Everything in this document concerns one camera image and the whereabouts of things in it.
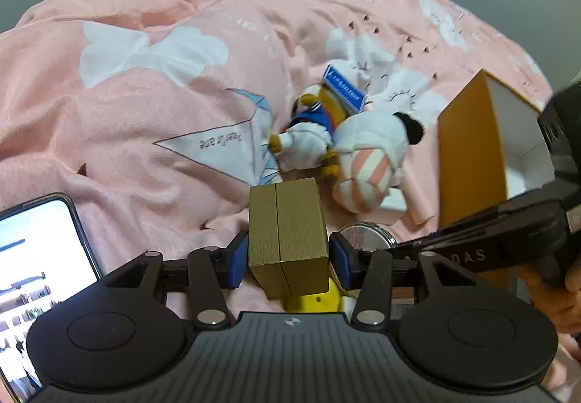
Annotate person's right hand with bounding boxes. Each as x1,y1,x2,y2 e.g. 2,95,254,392
517,264,581,335

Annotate pink printed blanket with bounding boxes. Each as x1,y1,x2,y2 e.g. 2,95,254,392
0,0,581,403

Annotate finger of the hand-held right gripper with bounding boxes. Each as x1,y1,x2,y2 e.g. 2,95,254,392
393,209,571,276
437,189,566,243

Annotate round metal tin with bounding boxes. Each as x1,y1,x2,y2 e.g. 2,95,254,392
339,221,399,252

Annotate blue tag card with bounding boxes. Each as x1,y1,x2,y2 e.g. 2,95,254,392
320,65,368,115

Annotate white pink striped plush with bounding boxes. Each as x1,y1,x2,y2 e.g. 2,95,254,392
330,111,426,216

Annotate orange cardboard box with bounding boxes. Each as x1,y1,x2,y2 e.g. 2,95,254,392
436,69,557,291

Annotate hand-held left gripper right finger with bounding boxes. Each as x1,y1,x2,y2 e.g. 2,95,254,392
329,232,482,326

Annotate gold box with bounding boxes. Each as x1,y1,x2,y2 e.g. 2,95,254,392
248,177,330,300

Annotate plush toy in blue jacket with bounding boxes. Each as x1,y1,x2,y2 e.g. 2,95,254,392
268,84,342,186

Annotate black smartphone with lit screen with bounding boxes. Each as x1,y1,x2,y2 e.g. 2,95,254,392
0,193,103,403

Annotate yellow toy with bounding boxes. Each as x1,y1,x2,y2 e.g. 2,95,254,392
284,280,344,314

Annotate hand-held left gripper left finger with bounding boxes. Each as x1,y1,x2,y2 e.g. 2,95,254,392
102,232,250,329

